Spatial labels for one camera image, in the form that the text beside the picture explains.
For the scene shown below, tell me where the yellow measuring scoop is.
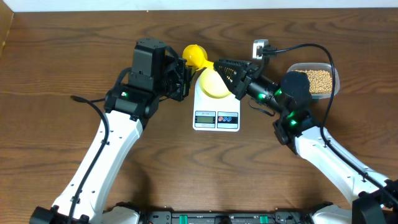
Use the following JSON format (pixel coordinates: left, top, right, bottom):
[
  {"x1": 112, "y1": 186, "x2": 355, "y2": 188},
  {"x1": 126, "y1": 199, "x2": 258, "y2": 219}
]
[{"x1": 182, "y1": 44, "x2": 214, "y2": 70}]

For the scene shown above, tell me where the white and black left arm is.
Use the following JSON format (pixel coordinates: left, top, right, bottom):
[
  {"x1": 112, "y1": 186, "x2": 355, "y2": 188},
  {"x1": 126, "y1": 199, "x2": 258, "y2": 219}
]
[{"x1": 29, "y1": 38, "x2": 192, "y2": 223}]

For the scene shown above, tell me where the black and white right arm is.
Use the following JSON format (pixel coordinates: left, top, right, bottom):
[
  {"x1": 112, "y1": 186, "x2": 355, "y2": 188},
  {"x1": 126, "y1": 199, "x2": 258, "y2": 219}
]
[{"x1": 214, "y1": 60, "x2": 397, "y2": 223}]

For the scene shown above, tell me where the pale yellow plastic bowl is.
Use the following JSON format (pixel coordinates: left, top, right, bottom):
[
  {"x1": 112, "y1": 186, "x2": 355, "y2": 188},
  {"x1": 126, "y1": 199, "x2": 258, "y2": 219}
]
[{"x1": 198, "y1": 68, "x2": 231, "y2": 99}]

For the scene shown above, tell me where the white digital kitchen scale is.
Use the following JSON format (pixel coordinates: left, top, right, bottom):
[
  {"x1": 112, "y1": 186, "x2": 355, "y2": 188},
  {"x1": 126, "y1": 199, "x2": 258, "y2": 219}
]
[{"x1": 192, "y1": 75, "x2": 241, "y2": 132}]

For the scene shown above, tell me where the clear container of soybeans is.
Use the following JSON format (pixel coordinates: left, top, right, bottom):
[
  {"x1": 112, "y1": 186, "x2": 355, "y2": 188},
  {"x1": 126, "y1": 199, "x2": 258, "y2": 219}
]
[{"x1": 287, "y1": 63, "x2": 340, "y2": 100}]

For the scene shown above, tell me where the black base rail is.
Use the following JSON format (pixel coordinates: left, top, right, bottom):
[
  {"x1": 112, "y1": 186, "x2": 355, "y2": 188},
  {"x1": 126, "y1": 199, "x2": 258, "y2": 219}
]
[{"x1": 138, "y1": 211, "x2": 313, "y2": 224}]

